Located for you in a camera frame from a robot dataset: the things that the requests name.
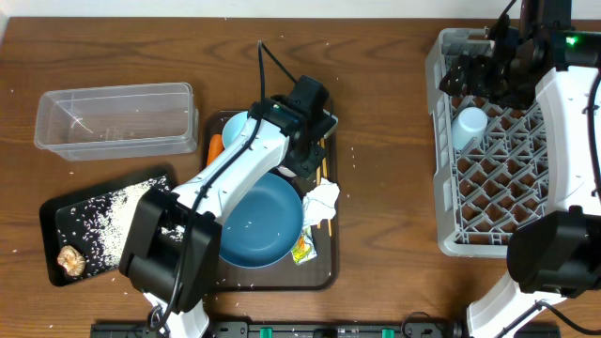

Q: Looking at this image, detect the light blue cup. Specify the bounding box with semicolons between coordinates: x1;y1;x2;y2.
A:
451;107;487;151

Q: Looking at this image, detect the white napkin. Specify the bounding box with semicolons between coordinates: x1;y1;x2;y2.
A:
302;178;340;227

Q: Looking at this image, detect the small light blue bowl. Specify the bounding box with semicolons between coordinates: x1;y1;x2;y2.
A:
222;111;248;148

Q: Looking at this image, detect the large dark blue plate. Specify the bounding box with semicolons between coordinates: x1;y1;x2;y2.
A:
220;173;303;269

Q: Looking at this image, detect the orange carrot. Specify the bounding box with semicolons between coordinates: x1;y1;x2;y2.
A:
207;134;223;165

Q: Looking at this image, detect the yellow green snack wrapper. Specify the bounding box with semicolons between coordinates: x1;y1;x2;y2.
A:
291;226;317;266

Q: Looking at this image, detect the white rice pile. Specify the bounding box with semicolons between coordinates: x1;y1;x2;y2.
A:
55;175;170;278

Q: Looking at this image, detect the brown food scrap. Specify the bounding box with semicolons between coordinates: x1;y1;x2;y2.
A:
56;245;86;277

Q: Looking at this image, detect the pink cup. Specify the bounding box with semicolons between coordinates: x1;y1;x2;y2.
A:
277;165;296;177

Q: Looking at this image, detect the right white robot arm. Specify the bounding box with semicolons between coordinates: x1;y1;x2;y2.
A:
426;0;600;337

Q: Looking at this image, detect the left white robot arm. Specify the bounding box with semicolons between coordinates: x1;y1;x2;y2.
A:
118;99;338;337

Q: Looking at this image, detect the grey dishwasher rack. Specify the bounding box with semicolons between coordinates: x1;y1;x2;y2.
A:
424;26;601;260

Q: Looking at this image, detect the black waste tray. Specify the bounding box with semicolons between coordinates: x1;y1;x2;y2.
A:
39;165;176;287

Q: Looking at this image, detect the dark brown serving tray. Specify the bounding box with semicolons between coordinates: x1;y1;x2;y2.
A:
202;110;339;292

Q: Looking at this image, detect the clear plastic bin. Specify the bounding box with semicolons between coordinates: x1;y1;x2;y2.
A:
34;83;198;161

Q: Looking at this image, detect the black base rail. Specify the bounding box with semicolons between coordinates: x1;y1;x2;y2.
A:
88;320;562;338

